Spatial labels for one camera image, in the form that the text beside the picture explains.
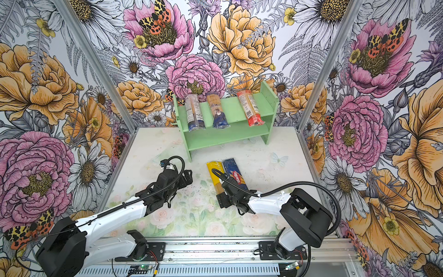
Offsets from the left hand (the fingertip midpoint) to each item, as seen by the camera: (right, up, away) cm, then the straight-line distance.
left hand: (184, 178), depth 86 cm
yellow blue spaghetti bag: (+17, +29, -3) cm, 34 cm away
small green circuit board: (-14, -33, -15) cm, 39 cm away
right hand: (+20, -11, +3) cm, 23 cm away
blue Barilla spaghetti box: (+24, +2, +10) cm, 26 cm away
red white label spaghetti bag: (+33, +35, +2) cm, 48 cm away
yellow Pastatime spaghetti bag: (+16, -5, +7) cm, 18 cm away
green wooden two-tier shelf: (+28, +25, +12) cm, 39 cm away
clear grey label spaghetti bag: (+5, +33, +1) cm, 33 cm away
